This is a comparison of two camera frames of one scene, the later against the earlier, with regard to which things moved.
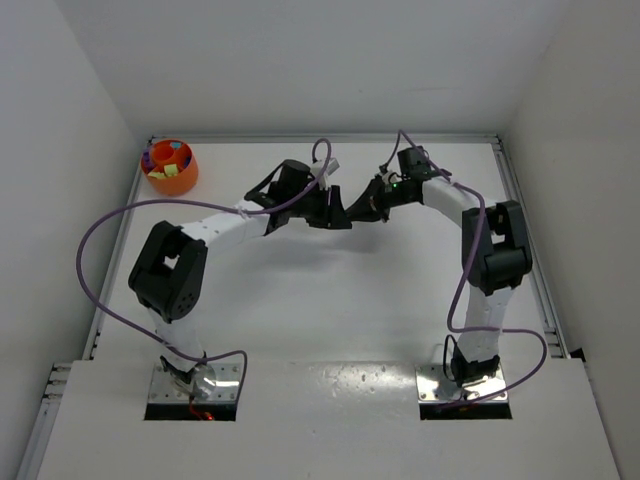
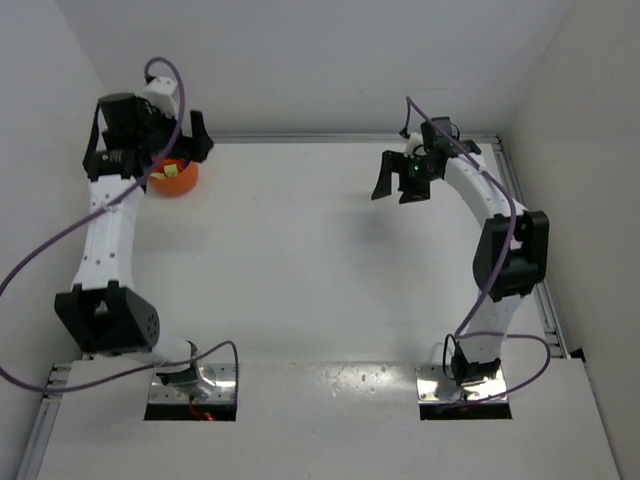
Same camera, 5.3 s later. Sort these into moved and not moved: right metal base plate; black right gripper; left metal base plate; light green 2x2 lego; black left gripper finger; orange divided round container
Moved: black right gripper; black left gripper finger
Not moved: orange divided round container; right metal base plate; left metal base plate; light green 2x2 lego
